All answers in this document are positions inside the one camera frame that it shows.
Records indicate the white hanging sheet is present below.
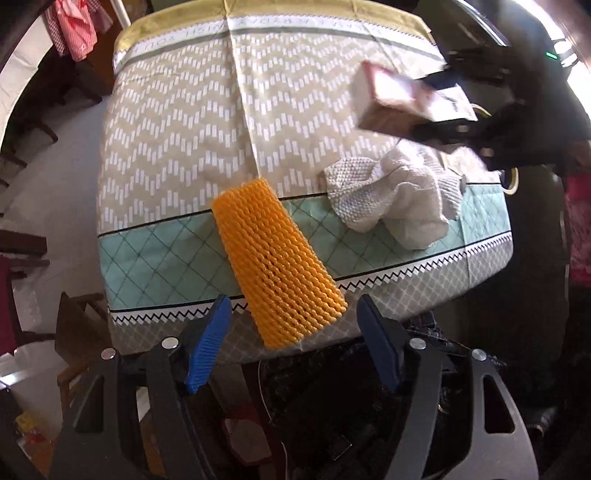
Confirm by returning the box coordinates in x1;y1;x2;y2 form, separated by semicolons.
0;28;54;93

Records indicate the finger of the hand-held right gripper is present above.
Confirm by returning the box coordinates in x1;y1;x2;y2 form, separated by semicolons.
418;51;483;93
407;117;483;147

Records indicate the red and white milk carton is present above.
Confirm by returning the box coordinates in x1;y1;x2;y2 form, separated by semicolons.
349;61;478;134

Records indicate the white knitted cloth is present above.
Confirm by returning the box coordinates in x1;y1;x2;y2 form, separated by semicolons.
323;147;485;250

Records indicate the black trash bin yellow rim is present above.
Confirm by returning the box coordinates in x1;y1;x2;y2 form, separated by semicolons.
472;106;522;197

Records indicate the orange foam fruit net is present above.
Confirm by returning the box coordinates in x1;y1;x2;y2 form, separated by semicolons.
211;178;348;350

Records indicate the dark red cloth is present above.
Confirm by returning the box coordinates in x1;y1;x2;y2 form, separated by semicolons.
0;256;20;354

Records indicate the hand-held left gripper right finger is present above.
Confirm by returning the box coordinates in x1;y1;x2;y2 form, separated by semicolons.
355;294;541;480

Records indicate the red checked apron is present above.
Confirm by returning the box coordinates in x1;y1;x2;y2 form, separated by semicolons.
44;0;114;63

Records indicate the wooden stool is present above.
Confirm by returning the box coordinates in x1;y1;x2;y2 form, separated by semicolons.
54;293;116;402

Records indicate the person's pink clothing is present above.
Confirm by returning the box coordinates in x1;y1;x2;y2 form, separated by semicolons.
567;173;591;282

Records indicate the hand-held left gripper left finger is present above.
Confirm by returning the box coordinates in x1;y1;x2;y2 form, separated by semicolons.
48;294;233;480

